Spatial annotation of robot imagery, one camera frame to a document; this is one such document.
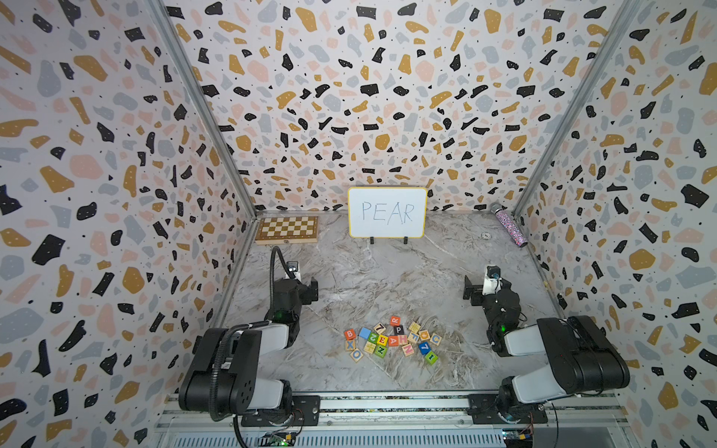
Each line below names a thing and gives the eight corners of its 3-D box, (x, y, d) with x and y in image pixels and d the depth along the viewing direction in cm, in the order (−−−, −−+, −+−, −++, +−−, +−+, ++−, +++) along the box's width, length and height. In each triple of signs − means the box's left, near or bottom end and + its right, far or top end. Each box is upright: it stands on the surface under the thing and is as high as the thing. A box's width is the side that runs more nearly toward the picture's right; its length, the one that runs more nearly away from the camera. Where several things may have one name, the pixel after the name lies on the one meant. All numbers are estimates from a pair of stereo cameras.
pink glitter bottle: (516, 249, 113) (520, 242, 110) (488, 210, 128) (491, 203, 125) (524, 247, 114) (529, 241, 111) (496, 209, 128) (499, 202, 125)
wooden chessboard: (255, 245, 113) (252, 239, 110) (264, 221, 121) (261, 215, 119) (316, 245, 113) (315, 239, 110) (320, 221, 122) (319, 215, 119)
